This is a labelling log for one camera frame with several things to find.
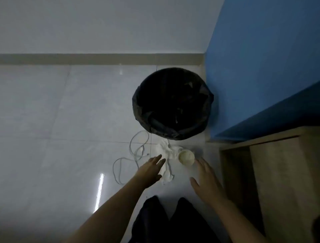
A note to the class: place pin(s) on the black lined trash bin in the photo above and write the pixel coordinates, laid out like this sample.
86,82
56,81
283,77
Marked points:
172,105

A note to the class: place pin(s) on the wooden nightstand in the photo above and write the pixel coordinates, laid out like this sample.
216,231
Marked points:
282,187

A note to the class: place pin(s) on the person's right forearm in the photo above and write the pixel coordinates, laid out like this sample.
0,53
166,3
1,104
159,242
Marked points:
237,222

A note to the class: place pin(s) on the person's left hand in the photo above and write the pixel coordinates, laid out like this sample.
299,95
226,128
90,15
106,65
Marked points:
148,172

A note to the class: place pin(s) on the person's left forearm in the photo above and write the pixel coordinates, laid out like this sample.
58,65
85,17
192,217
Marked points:
110,215

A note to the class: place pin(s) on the beige paper cup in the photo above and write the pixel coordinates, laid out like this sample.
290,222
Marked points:
186,157

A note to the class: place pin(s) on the person's right hand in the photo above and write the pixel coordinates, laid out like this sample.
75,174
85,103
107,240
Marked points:
208,185

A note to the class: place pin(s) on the white tissue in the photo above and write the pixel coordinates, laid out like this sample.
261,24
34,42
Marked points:
166,152

